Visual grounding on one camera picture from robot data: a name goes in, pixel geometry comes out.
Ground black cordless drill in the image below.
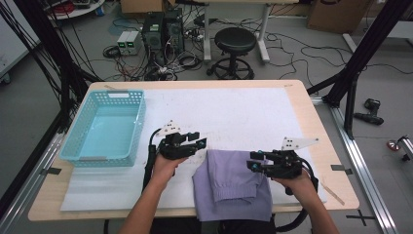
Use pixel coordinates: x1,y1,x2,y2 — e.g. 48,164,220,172
353,97,385,126

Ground black metal frame post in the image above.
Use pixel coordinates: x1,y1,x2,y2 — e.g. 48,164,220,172
306,0,413,140
0,0,101,135

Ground white desk with legs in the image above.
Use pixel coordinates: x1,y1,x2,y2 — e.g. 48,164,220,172
174,0,300,63

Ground person's right hand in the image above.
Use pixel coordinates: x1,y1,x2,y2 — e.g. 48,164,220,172
272,169,319,203

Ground black round stool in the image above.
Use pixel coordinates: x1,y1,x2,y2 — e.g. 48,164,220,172
206,26,258,81

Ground white board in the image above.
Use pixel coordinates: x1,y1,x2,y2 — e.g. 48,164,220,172
0,13,42,84

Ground tangle of floor cables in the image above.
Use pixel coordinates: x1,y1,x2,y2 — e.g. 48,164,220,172
101,13,413,82

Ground aluminium floor rail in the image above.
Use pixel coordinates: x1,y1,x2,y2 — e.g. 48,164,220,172
310,97,398,234
0,131,66,234

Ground grey bench power supply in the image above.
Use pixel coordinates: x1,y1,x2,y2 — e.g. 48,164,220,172
116,31,131,57
126,30,142,57

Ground black tape cross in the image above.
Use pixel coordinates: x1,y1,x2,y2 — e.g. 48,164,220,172
345,209,376,227

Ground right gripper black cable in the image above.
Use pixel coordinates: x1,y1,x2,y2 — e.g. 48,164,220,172
275,158,321,234

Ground purple shorts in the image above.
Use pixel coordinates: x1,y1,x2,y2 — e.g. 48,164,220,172
192,148,274,223

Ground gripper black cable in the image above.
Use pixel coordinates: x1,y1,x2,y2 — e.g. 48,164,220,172
142,128,164,193
275,158,321,234

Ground large cardboard box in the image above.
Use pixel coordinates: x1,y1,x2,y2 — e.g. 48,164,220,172
306,0,374,35

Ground person's left hand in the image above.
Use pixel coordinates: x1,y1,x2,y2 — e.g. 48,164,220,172
150,152,190,189

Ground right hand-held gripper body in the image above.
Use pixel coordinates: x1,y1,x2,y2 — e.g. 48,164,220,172
262,136,320,180

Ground metal stand foot with wheel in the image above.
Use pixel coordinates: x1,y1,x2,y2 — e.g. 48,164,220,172
386,135,413,163

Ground grey tape piece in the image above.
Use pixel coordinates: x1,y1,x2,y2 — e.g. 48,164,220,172
39,167,62,176
330,164,354,176

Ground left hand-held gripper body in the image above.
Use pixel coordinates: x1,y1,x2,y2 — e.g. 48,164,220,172
155,120,198,161

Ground thin wooden strip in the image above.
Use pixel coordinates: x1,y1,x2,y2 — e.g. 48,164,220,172
320,183,346,207

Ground small cardboard box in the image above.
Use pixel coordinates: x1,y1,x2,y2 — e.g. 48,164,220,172
120,0,176,16

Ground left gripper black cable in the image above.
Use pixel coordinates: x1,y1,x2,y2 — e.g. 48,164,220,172
142,128,164,193

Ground light blue plastic basket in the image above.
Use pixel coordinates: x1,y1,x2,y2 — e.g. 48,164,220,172
57,89,147,169

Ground black computer tower green label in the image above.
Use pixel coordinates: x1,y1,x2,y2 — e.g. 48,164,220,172
141,12,166,53

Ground white foam mat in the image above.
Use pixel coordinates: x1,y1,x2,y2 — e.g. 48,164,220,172
59,87,328,213

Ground white round table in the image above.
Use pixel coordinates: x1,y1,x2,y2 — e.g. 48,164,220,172
45,0,106,20

